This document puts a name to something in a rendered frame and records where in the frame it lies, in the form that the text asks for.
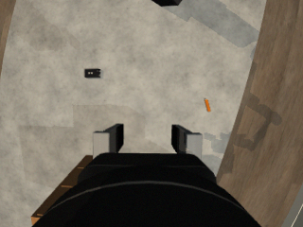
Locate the brown wooden drawer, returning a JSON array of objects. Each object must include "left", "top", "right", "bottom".
[
  {"left": 62, "top": 169, "right": 82, "bottom": 187},
  {"left": 78, "top": 156, "right": 93, "bottom": 168},
  {"left": 37, "top": 188, "right": 69, "bottom": 216}
]

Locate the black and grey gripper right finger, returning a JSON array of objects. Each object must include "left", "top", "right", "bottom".
[{"left": 171, "top": 125, "right": 203, "bottom": 161}]

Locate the brown chest of drawers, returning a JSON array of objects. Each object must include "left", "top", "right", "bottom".
[{"left": 31, "top": 155, "right": 93, "bottom": 225}]

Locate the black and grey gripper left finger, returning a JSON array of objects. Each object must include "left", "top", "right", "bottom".
[{"left": 93, "top": 124, "right": 124, "bottom": 159}]

